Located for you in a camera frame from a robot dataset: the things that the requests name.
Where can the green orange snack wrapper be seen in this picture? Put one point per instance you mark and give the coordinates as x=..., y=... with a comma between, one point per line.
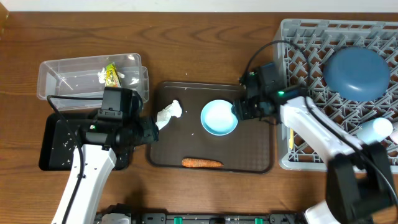
x=111, y=76

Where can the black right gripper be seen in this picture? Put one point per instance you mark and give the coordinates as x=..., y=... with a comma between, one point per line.
x=244, y=112

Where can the orange carrot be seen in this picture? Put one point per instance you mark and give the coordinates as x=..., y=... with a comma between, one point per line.
x=196, y=163

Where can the light blue plastic cup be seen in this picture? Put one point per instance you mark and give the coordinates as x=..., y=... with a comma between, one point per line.
x=374, y=130

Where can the pale yellow plastic spoon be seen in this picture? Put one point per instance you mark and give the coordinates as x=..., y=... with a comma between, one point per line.
x=291, y=139

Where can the dark blue plate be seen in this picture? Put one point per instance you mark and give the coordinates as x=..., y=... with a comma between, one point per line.
x=357, y=74

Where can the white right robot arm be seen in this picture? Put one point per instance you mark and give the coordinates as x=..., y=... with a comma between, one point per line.
x=359, y=180

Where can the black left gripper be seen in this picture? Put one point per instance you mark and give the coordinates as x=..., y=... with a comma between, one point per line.
x=148, y=134

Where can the white tissue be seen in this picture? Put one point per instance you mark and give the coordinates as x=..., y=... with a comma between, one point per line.
x=101, y=75

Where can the white napkin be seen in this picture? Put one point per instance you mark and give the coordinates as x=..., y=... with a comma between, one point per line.
x=164, y=116

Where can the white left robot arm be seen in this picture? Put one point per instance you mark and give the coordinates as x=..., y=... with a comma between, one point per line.
x=100, y=147

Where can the light blue bowl with rice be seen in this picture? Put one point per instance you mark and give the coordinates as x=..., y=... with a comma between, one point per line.
x=217, y=118

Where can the dark brown serving tray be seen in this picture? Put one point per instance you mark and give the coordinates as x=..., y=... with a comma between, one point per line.
x=248, y=149

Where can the black plastic bin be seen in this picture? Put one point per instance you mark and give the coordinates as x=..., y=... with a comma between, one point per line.
x=57, y=145

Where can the grey plastic dishwasher rack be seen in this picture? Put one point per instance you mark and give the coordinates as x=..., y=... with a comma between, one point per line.
x=306, y=45

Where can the clear plastic bin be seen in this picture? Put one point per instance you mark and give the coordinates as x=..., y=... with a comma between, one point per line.
x=77, y=77

